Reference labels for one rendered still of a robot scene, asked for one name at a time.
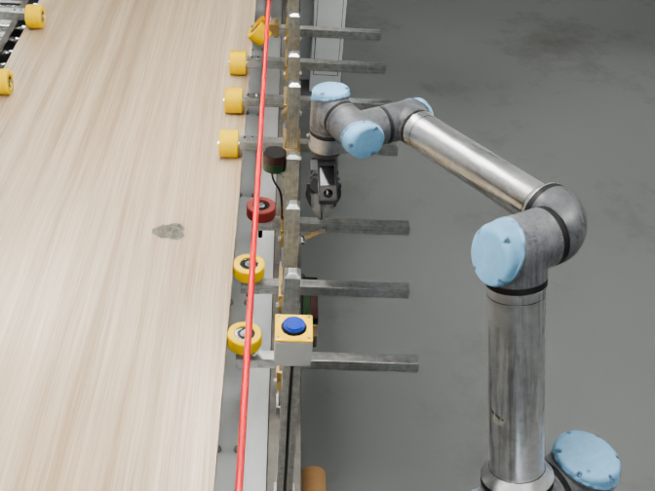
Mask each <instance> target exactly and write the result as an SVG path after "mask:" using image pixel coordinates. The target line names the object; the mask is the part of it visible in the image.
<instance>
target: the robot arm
mask: <svg viewBox="0 0 655 491"><path fill-rule="evenodd" d="M349 96H350V90H349V88H348V87H347V86H346V85H344V84H341V83H337V82H324V83H321V84H318V85H316V86H315V87H314V88H313V90H312V96H311V98H310V99H311V111H310V127H309V133H306V136H307V137H309V144H308V145H309V148H310V149H311V150H312V154H313V155H314V156H315V157H311V159H310V175H309V178H310V182H306V185H307V186H306V189H305V194H306V199H307V201H308V203H309V205H310V207H311V209H312V210H313V212H314V214H315V215H316V216H317V218H318V219H319V220H324V219H325V218H326V217H327V216H328V215H329V214H330V213H331V211H332V210H333V208H335V206H336V204H337V203H338V201H339V199H340V197H341V186H342V185H341V183H338V180H340V177H339V176H338V158H337V157H338V156H339V155H340V153H341V152H342V151H343V150H345V151H346V152H347V153H349V154H351V155H352V156H354V157H356V158H359V159H364V158H368V157H371V156H372V155H374V154H375V153H377V152H378V151H379V150H380V148H381V147H382V145H384V144H388V143H392V142H396V141H402V142H403V143H405V144H406V145H408V146H409V147H412V148H414V149H416V150H417V151H419V152H420V153H422V154H423V155H425V156H426V157H428V158H429V159H431V160H432V161H433V162H435V163H436V164H438V165H439V166H441V167H442V168H444V169H445V170H447V171H449V172H450V173H452V174H453V175H455V176H456V177H458V178H459V179H461V180H462V181H464V182H465V183H467V184H468V185H470V186H471V187H473V188H474V189H476V190H477V191H479V192H480V193H482V194H483V195H485V196H486V197H488V198H489V199H490V200H491V201H493V202H494V203H496V204H497V205H499V206H500V207H502V208H504V209H505V210H507V211H508V212H510V213H511V214H512V215H509V216H504V217H499V218H497V219H495V220H493V221H492V222H489V223H487V224H485V225H483V226H482V227H481V228H480V229H479V231H478V232H477V233H476V235H475V236H474V239H473V242H472V249H471V256H472V262H473V266H476V271H475V272H476V274H477V275H478V277H479V278H480V280H481V281H482V282H483V283H485V286H486V304H487V358H488V413H489V458H488V459H487V460H486V461H485V462H484V463H483V464H482V468H481V486H480V487H479V488H477V489H473V490H471V491H614V490H615V488H616V486H617V484H618V483H619V479H620V473H621V462H620V459H619V456H618V454H617V453H616V451H615V450H614V449H613V447H612V446H611V445H610V444H609V443H607V442H606V441H605V440H604V439H602V438H601V437H597V436H595V435H594V434H591V433H588V432H584V431H569V432H567V433H563V434H561V435H560V436H559V437H558V438H557V439H556V440H555V442H554V444H553V447H552V451H551V452H550V453H549V454H548V455H546V456H544V455H545V374H546V292H547V286H548V270H549V268H551V267H554V266H557V265H559V264H561V263H564V262H565V261H567V260H569V259H570V258H571V257H573V256H574V255H575V254H576V253H577V252H578V250H579V249H580V247H581V246H582V244H583V242H584V240H585V238H586V233H587V216H586V213H585V210H584V208H583V206H582V204H581V202H580V201H579V199H578V198H577V197H576V195H575V194H574V193H573V192H571V191H570V190H569V189H567V188H566V187H564V186H562V185H560V184H558V183H554V182H551V183H547V184H544V183H543V182H541V181H540V180H538V179H536V178H535V177H533V176H531V175H530V174H528V173H526V172H525V171H523V170H521V169H519V168H517V167H516V166H514V165H513V164H511V163H509V162H508V161H506V160H504V159H503V158H501V157H499V156H498V155H496V154H494V153H493V152H491V151H490V150H488V149H486V148H485V147H483V146H481V145H480V144H478V143H476V142H475V141H474V140H472V139H471V138H469V137H468V136H466V135H464V134H463V133H461V132H459V131H457V130H455V129H454V128H452V127H450V126H449V125H447V124H445V123H444V122H442V121H441V120H439V119H437V118H436V117H434V114H433V110H432V108H431V106H430V105H429V104H428V102H427V101H425V100H424V99H422V98H419V97H415V98H406V99H404V100H401V101H397V102H393V103H389V104H385V105H381V106H376V107H372V108H369V109H365V110H360V109H359V108H358V107H357V106H356V105H355V104H354V103H353V102H351V101H350V99H349ZM314 159H316V160H314ZM321 205H324V210H323V212H321Z"/></svg>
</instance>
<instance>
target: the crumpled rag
mask: <svg viewBox="0 0 655 491"><path fill-rule="evenodd" d="M183 229H185V227H183V226H182V225H181V224H180V223H176V222H175V223H171V224H169V225H167V224H162V225H160V226H159V227H157V228H153V229H152V232H151V233H152V234H154V235H156V236H158V237H159V238H170V239H172V240H176V241H178V240H180V239H181V238H182V237H184V234H183V233H182V232H181V231H182V230H183Z"/></svg>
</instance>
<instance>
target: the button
mask: <svg viewBox="0 0 655 491"><path fill-rule="evenodd" d="M304 327H305V322H304V320H303V319H302V318H299V317H288V318H286V319H285V320H284V329H285V330H286V331H287V332H290V333H298V332H301V331H302V330H303V329H304Z"/></svg>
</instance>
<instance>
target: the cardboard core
mask: <svg viewBox="0 0 655 491"><path fill-rule="evenodd" d="M301 476H302V491H327V489H326V472H325V470H324V469H322V468H320V467H316V466H311V467H307V468H304V469H303V470H302V471H301Z"/></svg>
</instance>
